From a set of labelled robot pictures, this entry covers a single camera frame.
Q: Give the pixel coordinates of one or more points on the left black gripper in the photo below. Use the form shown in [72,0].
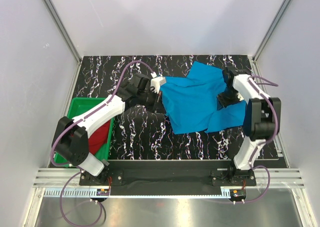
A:
[157,106]

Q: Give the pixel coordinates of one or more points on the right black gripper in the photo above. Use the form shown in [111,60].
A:
[222,103]

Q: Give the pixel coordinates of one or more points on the blue t shirt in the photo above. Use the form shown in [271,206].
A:
[191,102]

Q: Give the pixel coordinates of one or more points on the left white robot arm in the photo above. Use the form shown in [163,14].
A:
[71,138]

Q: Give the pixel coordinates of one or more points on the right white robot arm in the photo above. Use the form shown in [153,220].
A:
[261,121]

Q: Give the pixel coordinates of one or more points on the red t shirt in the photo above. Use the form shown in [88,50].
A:
[99,138]

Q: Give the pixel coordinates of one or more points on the green plastic bin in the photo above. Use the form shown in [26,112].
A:
[80,105]

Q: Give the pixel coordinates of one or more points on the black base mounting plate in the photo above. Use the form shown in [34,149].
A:
[168,178]

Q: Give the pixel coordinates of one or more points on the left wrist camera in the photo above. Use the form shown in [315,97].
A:
[156,82]

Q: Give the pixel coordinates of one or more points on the right aluminium corner post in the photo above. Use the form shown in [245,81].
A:
[273,26]

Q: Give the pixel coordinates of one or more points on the aluminium corner post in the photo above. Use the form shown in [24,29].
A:
[62,29]
[273,26]

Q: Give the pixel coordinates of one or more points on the left aluminium corner post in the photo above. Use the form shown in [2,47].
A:
[62,29]

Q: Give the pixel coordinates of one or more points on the aluminium frame rail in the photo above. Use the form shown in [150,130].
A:
[279,178]

